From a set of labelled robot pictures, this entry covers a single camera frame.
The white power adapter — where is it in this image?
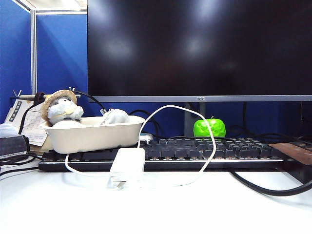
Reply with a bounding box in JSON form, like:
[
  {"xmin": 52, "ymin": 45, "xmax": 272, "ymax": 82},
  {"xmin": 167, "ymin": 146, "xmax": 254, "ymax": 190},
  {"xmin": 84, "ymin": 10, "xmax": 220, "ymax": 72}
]
[{"xmin": 107, "ymin": 148, "xmax": 146, "ymax": 191}]

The black mechanical keyboard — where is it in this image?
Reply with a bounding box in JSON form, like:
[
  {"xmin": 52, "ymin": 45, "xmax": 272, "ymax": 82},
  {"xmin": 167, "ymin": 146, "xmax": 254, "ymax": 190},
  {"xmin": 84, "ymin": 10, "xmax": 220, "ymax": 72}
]
[{"xmin": 38, "ymin": 136, "xmax": 293, "ymax": 173}]

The black computer monitor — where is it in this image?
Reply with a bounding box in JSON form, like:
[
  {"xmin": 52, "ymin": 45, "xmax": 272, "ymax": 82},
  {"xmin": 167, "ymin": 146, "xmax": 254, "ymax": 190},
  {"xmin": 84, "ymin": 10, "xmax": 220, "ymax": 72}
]
[{"xmin": 87, "ymin": 0, "xmax": 312, "ymax": 103}]

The green apple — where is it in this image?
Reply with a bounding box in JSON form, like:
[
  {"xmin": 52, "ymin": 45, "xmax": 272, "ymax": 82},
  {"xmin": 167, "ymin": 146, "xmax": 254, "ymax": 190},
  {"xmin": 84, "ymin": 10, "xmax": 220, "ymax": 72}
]
[{"xmin": 193, "ymin": 116, "xmax": 227, "ymax": 138}]

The white tissue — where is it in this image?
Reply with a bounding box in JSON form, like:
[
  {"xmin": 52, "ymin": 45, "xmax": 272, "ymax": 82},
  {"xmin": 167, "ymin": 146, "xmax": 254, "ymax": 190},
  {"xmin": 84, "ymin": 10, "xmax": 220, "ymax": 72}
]
[{"xmin": 0, "ymin": 123, "xmax": 20, "ymax": 138}]

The white desk calendar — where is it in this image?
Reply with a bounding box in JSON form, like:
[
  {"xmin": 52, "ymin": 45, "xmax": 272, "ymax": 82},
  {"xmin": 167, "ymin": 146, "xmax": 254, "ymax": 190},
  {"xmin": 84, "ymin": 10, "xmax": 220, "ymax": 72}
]
[{"xmin": 4, "ymin": 98, "xmax": 50, "ymax": 147}]

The white charger cable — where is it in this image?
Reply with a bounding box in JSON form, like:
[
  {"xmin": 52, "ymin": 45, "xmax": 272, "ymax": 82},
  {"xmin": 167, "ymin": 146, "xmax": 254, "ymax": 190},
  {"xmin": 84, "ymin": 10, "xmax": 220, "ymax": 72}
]
[{"xmin": 65, "ymin": 104, "xmax": 217, "ymax": 189}]

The black box device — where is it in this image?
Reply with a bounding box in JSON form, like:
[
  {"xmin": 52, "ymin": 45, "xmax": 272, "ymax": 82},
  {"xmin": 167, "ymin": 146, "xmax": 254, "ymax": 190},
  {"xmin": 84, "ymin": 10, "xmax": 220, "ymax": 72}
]
[{"xmin": 0, "ymin": 135, "xmax": 30, "ymax": 159}]

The thick black cable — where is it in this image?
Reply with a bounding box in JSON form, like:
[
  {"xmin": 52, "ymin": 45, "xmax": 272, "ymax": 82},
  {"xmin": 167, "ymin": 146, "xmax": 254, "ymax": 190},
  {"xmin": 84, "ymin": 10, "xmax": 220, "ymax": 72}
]
[{"xmin": 228, "ymin": 168, "xmax": 312, "ymax": 197}]

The grey monitor stand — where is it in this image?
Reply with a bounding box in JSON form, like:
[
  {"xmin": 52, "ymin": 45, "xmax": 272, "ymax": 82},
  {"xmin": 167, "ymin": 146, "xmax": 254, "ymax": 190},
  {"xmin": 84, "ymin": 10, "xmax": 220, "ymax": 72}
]
[{"xmin": 184, "ymin": 102, "xmax": 208, "ymax": 137}]

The grey fluffy octopus plush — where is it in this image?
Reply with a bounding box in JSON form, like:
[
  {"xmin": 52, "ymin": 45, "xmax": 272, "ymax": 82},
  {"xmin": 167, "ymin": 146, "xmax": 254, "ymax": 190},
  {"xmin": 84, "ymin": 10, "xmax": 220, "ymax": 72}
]
[{"xmin": 100, "ymin": 108, "xmax": 131, "ymax": 125}]

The brown board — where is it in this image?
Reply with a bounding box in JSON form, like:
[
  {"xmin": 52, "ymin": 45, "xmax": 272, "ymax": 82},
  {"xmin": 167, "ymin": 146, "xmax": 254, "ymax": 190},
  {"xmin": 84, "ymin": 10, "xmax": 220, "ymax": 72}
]
[{"xmin": 268, "ymin": 142, "xmax": 312, "ymax": 166}]

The black cable with clear plug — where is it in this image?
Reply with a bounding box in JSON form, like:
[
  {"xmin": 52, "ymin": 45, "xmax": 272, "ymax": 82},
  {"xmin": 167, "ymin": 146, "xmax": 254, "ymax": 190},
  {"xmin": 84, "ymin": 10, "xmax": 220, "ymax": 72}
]
[{"xmin": 73, "ymin": 89, "xmax": 110, "ymax": 115}]

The grey plush with straw hat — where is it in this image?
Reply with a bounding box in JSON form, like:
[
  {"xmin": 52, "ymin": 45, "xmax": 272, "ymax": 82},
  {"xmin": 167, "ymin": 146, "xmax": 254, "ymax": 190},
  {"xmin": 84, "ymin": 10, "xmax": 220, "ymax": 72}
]
[{"xmin": 39, "ymin": 89, "xmax": 84, "ymax": 128}]

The aluminium partition frame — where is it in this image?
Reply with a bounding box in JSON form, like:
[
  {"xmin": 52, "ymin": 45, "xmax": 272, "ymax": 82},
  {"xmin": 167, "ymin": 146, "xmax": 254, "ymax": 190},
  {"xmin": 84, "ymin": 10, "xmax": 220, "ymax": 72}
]
[{"xmin": 12, "ymin": 0, "xmax": 88, "ymax": 96}]

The black looped cable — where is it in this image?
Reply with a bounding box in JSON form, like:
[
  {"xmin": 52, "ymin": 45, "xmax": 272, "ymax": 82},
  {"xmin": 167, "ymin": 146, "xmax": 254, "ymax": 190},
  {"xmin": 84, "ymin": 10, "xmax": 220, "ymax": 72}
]
[{"xmin": 129, "ymin": 109, "xmax": 162, "ymax": 137}]

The metal rod with hooks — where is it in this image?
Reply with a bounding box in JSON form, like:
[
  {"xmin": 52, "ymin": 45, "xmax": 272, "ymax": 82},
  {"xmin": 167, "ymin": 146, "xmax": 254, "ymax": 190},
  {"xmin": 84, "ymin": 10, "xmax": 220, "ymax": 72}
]
[{"xmin": 9, "ymin": 87, "xmax": 81, "ymax": 101}]

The small white device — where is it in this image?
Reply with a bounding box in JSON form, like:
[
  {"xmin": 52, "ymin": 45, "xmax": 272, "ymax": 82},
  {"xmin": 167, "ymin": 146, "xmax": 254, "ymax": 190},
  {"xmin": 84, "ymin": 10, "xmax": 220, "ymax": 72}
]
[{"xmin": 138, "ymin": 133, "xmax": 154, "ymax": 143}]

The white paper lunch box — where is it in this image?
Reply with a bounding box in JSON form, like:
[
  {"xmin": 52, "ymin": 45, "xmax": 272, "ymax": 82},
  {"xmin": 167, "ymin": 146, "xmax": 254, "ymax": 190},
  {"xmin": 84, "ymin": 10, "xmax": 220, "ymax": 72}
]
[{"xmin": 45, "ymin": 115, "xmax": 146, "ymax": 155}]

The thin black cable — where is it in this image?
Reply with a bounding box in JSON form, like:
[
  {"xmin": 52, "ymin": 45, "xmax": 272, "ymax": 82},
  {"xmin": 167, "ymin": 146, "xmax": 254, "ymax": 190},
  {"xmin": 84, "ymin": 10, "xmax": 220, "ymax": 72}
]
[
  {"xmin": 0, "ymin": 166, "xmax": 39, "ymax": 178},
  {"xmin": 0, "ymin": 153, "xmax": 42, "ymax": 169}
]

